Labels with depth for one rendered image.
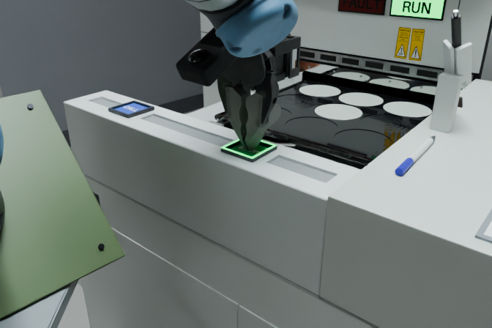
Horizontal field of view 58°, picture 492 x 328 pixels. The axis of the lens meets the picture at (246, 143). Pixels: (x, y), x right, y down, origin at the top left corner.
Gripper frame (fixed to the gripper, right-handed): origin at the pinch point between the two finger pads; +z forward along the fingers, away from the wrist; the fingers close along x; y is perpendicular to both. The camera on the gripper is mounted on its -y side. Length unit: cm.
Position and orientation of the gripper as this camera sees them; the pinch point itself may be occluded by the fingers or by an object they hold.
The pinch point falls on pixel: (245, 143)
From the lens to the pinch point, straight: 60.7
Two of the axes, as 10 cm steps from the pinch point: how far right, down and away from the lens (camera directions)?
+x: -7.8, -2.5, 5.8
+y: 6.3, -3.2, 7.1
